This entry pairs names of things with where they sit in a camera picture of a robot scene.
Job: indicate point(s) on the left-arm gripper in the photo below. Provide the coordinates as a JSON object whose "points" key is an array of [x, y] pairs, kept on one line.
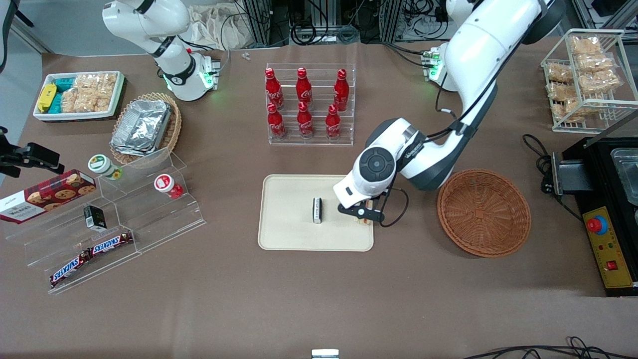
{"points": [[377, 200]]}

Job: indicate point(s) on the teal snack pack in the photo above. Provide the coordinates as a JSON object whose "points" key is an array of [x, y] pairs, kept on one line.
{"points": [[64, 81], [57, 103]]}

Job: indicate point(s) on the clear rice cracker bag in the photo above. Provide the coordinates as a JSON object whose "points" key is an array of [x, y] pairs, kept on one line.
{"points": [[97, 83], [82, 101]]}

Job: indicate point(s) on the cream plastic tray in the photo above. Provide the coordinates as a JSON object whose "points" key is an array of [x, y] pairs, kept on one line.
{"points": [[291, 219]]}

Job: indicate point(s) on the red lidded yogurt cup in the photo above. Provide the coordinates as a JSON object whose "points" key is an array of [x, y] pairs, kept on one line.
{"points": [[164, 183]]}

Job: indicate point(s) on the black sealing machine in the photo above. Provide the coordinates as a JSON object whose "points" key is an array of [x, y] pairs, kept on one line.
{"points": [[598, 169]]}

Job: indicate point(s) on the green lidded sunflower cup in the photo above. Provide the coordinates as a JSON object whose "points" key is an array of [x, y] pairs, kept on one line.
{"points": [[101, 164]]}

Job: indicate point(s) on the foil container stack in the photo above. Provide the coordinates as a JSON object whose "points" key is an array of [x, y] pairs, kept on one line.
{"points": [[142, 127]]}

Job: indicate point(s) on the large brown wicker basket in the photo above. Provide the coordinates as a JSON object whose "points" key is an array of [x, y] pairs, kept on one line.
{"points": [[483, 214]]}

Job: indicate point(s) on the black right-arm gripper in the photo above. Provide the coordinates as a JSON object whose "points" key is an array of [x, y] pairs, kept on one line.
{"points": [[29, 154]]}

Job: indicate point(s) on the white crumpled cloth bag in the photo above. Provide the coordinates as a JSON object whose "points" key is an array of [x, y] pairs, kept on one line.
{"points": [[214, 27]]}

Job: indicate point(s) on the red emergency stop button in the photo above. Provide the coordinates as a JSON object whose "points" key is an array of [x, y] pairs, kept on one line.
{"points": [[596, 225]]}

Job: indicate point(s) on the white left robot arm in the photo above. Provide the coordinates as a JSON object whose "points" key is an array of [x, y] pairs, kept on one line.
{"points": [[473, 45]]}

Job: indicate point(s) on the white rectangular snack bin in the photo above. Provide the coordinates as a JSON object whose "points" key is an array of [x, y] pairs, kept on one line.
{"points": [[117, 92]]}

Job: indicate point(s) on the clear acrylic stepped display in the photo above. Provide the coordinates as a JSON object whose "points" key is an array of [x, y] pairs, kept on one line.
{"points": [[149, 224]]}

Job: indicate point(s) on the red Coca-Cola bottle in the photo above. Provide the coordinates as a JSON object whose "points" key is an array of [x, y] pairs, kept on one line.
{"points": [[273, 89], [276, 124], [341, 90], [333, 124], [303, 89], [305, 122]]}

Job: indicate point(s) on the tan sandwich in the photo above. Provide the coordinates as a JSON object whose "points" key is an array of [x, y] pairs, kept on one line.
{"points": [[369, 204]]}

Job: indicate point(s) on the small light wicker basket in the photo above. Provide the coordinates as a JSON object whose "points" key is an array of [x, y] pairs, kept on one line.
{"points": [[174, 124]]}

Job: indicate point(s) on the small grey white device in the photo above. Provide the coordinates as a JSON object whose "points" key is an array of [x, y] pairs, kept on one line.
{"points": [[325, 354]]}

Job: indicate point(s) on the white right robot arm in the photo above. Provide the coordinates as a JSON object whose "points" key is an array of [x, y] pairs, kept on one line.
{"points": [[159, 35]]}

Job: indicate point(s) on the Walkers tartan cookie box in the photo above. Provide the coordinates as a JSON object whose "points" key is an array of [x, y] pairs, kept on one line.
{"points": [[45, 197]]}

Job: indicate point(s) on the Snickers chocolate bar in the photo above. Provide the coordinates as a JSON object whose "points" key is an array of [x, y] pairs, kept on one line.
{"points": [[70, 269], [112, 243]]}

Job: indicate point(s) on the clear acrylic bottle rack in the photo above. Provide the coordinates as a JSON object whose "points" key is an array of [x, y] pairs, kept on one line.
{"points": [[319, 99]]}

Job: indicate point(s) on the clear fried snack bag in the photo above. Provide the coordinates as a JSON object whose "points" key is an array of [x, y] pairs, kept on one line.
{"points": [[578, 109], [562, 91], [594, 62], [585, 45], [559, 72], [599, 81]]}

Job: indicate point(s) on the small black white package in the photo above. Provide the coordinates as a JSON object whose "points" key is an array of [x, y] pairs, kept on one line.
{"points": [[317, 210]]}

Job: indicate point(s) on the yellow snack pack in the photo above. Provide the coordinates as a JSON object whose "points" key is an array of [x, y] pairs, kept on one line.
{"points": [[46, 97]]}

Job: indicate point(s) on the small black carton box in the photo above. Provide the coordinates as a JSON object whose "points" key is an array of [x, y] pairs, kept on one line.
{"points": [[94, 218]]}

